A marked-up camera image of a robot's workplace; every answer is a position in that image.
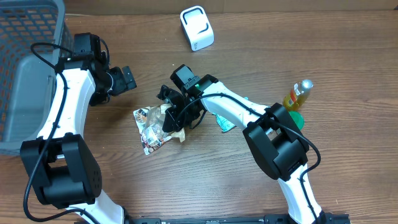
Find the grey plastic shopping basket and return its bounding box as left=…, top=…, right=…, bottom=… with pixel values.
left=1, top=0, right=73, bottom=156

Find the yellow dish soap bottle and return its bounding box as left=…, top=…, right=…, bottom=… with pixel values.
left=282, top=79, right=313, bottom=111

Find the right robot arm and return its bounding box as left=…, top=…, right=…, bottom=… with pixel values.
left=157, top=65, right=322, bottom=223

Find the green lidded jar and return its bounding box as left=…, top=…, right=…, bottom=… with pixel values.
left=289, top=111, right=305, bottom=130

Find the brown snack bag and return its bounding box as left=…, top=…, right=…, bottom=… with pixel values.
left=133, top=103, right=185, bottom=155

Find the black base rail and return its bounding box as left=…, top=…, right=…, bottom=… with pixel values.
left=126, top=213, right=351, bottom=224

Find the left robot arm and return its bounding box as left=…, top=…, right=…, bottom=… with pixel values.
left=20, top=32, right=137, bottom=223

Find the teal wafer packet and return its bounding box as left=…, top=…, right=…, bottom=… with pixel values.
left=210, top=96, right=250, bottom=133

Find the white barcode scanner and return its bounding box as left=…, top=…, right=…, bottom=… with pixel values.
left=180, top=6, right=215, bottom=52

